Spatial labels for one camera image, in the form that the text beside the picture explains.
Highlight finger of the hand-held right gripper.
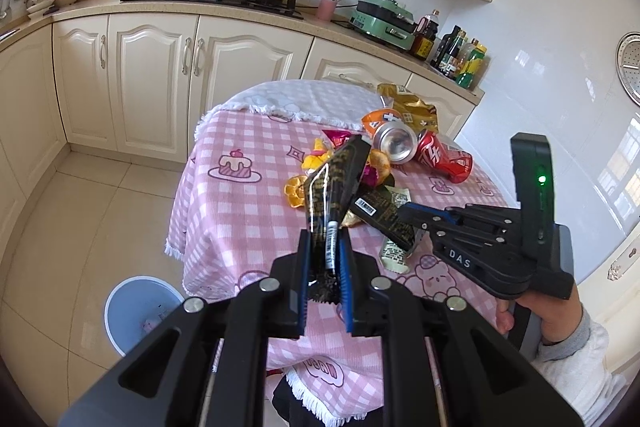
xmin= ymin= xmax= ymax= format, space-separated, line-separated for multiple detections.
xmin=400 ymin=214 xmax=524 ymax=284
xmin=397 ymin=202 xmax=522 ymax=234

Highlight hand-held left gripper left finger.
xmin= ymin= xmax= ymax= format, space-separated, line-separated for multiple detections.
xmin=57 ymin=229 xmax=313 ymax=427

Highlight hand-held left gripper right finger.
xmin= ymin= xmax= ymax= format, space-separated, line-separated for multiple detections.
xmin=337 ymin=229 xmax=586 ymax=427

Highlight black gold snack wrapper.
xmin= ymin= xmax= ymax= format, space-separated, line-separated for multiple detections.
xmin=304 ymin=136 xmax=373 ymax=305
xmin=350 ymin=187 xmax=418 ymax=253

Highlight crushed red can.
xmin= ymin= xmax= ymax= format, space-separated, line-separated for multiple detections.
xmin=415 ymin=129 xmax=473 ymax=184

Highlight orange peel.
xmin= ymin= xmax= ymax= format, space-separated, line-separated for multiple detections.
xmin=370 ymin=151 xmax=393 ymax=185
xmin=283 ymin=174 xmax=310 ymax=209

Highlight light blue trash bin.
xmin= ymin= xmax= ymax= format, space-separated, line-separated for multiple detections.
xmin=104 ymin=276 xmax=186 ymax=358

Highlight person's right forearm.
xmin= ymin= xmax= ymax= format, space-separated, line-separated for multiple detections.
xmin=530 ymin=307 xmax=631 ymax=427

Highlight person's right hand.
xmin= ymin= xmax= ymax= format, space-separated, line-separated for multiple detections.
xmin=495 ymin=284 xmax=588 ymax=360

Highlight pink candy wrapper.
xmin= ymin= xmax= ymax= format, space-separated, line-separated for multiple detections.
xmin=361 ymin=162 xmax=383 ymax=188

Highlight crushed orange can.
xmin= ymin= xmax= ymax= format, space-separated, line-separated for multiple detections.
xmin=361 ymin=107 xmax=420 ymax=165

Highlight pink checked tablecloth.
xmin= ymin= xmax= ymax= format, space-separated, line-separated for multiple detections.
xmin=165 ymin=79 xmax=506 ymax=425

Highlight gold snack bag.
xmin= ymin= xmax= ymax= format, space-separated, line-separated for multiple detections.
xmin=376 ymin=83 xmax=440 ymax=135

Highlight red orange candy wrapper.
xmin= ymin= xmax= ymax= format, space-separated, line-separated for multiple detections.
xmin=322 ymin=129 xmax=358 ymax=150

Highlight yellow wrapper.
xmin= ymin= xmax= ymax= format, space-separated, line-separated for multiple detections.
xmin=300 ymin=137 xmax=333 ymax=172

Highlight green bottle with yellow cap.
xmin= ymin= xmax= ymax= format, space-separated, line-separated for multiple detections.
xmin=455 ymin=46 xmax=488 ymax=88

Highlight small dark bottle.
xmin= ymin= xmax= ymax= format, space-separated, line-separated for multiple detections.
xmin=442 ymin=32 xmax=468 ymax=78

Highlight cream door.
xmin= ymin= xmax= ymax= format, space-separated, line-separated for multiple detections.
xmin=580 ymin=207 xmax=640 ymax=378

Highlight round steel steamer plate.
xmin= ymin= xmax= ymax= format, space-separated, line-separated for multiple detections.
xmin=616 ymin=32 xmax=640 ymax=108

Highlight tall dark bottle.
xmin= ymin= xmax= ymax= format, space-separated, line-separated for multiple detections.
xmin=431 ymin=25 xmax=462 ymax=70

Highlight white lace cloth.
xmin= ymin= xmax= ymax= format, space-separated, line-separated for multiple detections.
xmin=202 ymin=79 xmax=396 ymax=132

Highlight large soy sauce bottle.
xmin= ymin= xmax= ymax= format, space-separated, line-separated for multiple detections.
xmin=410 ymin=9 xmax=441 ymax=62

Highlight green electric cooker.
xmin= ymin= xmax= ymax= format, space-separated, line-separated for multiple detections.
xmin=348 ymin=0 xmax=418 ymax=50

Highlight cream kitchen counter cabinets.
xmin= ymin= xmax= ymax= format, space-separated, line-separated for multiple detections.
xmin=0 ymin=0 xmax=486 ymax=228

